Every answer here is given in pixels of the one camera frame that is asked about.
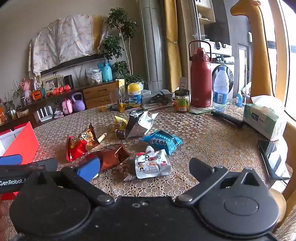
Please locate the red cardboard box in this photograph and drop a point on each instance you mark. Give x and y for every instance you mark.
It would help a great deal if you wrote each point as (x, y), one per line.
(23, 143)

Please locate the clear water bottle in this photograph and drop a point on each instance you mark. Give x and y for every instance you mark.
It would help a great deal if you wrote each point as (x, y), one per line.
(220, 90)

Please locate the round brown snack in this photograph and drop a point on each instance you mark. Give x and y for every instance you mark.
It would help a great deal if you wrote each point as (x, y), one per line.
(121, 134)

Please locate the wall cabinet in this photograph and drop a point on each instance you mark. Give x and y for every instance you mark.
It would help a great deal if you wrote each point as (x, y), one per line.
(204, 11)

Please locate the white router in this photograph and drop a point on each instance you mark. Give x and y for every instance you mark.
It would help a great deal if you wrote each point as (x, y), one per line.
(44, 114)

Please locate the pink toy case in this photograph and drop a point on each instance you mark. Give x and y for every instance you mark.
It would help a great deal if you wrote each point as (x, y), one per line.
(67, 107)

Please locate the clear drinking glass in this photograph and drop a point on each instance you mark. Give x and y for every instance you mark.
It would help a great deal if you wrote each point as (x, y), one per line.
(114, 99)

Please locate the yellow curtain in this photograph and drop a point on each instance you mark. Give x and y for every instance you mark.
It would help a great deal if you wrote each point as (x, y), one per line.
(172, 46)

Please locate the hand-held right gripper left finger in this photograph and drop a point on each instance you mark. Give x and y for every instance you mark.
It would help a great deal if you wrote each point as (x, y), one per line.
(89, 169)

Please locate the dark pouch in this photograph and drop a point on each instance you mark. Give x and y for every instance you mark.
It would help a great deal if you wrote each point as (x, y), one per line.
(161, 97)

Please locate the small cardboard box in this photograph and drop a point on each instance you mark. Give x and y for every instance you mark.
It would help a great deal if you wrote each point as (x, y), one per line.
(23, 112)

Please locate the beige stick snack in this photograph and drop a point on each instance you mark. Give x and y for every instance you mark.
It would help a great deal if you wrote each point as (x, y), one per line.
(102, 137)

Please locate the floral dust cloth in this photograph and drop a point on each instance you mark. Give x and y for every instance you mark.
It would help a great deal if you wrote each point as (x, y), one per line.
(64, 39)

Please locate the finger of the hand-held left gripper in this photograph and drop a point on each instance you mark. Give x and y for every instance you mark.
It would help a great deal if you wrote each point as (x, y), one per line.
(10, 160)
(41, 165)

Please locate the green coaster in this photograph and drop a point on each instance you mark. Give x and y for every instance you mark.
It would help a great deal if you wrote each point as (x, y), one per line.
(196, 110)

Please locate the black speaker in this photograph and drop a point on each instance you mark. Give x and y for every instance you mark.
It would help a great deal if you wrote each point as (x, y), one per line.
(68, 81)

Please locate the purple kettlebell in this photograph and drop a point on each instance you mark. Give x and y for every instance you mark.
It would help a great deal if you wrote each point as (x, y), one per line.
(78, 103)

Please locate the tall yellow packet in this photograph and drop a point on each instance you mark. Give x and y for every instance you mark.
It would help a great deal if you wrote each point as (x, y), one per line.
(120, 90)

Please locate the grey standing air conditioner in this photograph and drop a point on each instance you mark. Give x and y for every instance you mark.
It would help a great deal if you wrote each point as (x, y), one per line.
(152, 46)

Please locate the pink doll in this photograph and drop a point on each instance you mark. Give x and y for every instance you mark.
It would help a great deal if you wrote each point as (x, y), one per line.
(26, 88)

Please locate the blue detergent bottle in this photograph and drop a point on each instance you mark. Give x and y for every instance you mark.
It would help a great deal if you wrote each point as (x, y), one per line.
(239, 99)

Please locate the black smartphone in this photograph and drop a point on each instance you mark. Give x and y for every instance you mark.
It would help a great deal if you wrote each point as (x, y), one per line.
(272, 160)

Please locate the white paper card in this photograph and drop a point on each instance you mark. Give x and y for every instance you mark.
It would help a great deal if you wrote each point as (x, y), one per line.
(183, 83)

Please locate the yellow candy packet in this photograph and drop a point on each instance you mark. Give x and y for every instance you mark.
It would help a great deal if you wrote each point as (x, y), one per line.
(120, 122)

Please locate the white plastic box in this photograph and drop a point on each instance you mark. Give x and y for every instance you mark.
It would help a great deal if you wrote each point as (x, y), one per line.
(146, 96)

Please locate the white cartoon snack pouch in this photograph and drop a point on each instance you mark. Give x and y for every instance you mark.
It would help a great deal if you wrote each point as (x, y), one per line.
(152, 164)

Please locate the black television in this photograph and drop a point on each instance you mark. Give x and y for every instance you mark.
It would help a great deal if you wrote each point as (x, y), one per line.
(74, 61)

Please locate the white photo frame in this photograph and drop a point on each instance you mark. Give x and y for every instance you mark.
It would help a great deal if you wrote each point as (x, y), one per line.
(51, 83)

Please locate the silver foil snack bag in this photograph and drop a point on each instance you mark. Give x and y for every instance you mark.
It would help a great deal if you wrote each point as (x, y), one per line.
(141, 125)

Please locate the tissue pack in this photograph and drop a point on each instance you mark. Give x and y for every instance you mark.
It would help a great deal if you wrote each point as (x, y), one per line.
(263, 118)

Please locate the orange box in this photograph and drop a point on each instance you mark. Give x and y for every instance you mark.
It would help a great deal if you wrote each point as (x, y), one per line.
(38, 94)

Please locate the yellow-lid supplement bottle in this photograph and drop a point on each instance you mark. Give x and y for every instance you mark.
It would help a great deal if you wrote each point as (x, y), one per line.
(134, 96)

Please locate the clear plastic bag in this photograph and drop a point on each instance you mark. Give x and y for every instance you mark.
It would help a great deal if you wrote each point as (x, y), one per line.
(93, 77)

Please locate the red thermos bottle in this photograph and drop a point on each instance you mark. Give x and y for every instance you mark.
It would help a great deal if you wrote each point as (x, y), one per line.
(200, 83)

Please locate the brown snack packet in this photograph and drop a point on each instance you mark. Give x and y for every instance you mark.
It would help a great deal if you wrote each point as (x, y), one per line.
(113, 156)

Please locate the red ornament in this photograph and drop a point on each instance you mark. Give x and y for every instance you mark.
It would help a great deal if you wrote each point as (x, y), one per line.
(55, 91)
(67, 87)
(61, 89)

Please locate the potted green plant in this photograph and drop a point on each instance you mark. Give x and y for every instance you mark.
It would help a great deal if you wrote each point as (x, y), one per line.
(120, 30)

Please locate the yellow giraffe figure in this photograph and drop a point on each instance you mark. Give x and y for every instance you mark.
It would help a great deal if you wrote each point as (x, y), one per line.
(259, 58)

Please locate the teal bottle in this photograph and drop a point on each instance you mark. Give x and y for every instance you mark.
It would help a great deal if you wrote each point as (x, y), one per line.
(106, 72)

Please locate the black round coaster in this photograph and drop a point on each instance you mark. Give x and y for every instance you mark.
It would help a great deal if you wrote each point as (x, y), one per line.
(113, 109)

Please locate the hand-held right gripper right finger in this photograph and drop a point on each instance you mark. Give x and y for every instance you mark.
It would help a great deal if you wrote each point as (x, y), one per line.
(201, 168)

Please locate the red snack packet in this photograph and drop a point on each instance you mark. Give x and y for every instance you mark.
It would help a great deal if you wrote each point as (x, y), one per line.
(79, 143)

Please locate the blue snack packet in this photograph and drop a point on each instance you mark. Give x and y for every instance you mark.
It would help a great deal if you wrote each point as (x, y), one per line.
(161, 141)

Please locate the patterned tablecloth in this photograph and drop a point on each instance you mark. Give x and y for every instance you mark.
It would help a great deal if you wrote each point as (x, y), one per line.
(208, 143)

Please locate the wooden TV cabinet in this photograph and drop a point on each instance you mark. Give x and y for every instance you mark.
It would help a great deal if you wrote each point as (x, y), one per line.
(97, 95)

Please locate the glass jar black lid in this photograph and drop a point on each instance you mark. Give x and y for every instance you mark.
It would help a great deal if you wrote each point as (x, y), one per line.
(182, 102)

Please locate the small yellow wrapper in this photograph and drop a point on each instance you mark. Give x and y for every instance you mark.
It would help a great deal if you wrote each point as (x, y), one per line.
(102, 109)

